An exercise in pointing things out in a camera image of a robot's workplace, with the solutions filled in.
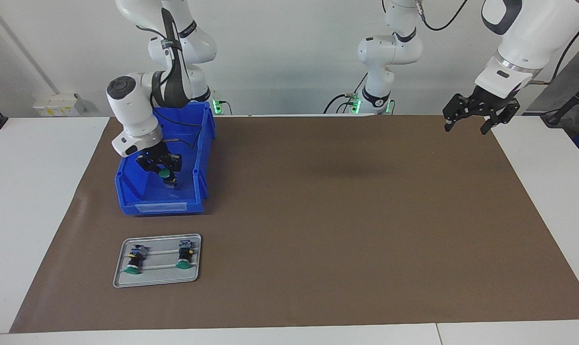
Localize blue plastic storage bin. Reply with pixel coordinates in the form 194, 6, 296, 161
115, 102, 216, 216

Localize brown table mat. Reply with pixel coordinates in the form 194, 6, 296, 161
9, 114, 579, 334

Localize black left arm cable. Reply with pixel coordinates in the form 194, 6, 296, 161
416, 0, 579, 87

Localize black stand pole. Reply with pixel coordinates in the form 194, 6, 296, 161
541, 77, 579, 127

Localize silver metal tray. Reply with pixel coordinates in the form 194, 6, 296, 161
113, 233, 202, 288

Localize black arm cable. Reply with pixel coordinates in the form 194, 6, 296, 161
416, 0, 579, 87
148, 10, 204, 147

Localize green push button switch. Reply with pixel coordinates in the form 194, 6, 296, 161
157, 168, 179, 189
124, 244, 149, 275

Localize white power strip box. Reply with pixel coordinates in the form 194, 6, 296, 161
33, 93, 86, 117

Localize black left base cables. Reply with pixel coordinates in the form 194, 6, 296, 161
324, 72, 367, 115

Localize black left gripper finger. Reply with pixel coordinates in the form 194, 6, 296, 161
443, 94, 477, 132
481, 100, 520, 135

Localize green push button white base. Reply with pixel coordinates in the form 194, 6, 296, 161
176, 240, 195, 269

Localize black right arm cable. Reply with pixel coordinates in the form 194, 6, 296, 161
148, 10, 204, 147

